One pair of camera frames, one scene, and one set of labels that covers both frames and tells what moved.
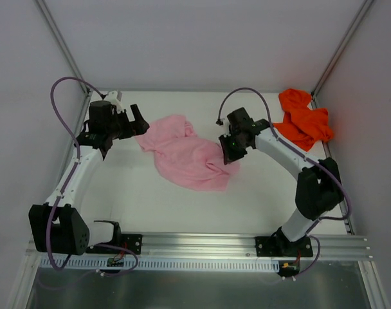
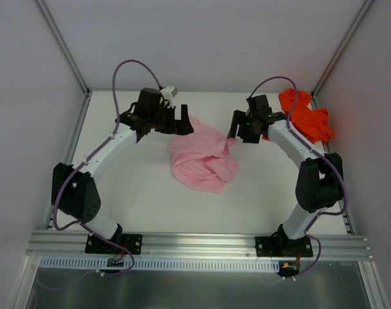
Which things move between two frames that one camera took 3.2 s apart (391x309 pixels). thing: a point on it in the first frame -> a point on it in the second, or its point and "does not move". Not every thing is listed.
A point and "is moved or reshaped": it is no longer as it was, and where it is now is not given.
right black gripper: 231,148 -> 247,125
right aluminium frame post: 314,99 does not move
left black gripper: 128,121 -> 170,120
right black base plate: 281,246 does not move
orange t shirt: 302,127 does not move
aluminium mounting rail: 222,246 does not move
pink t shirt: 184,158 is moved or reshaped
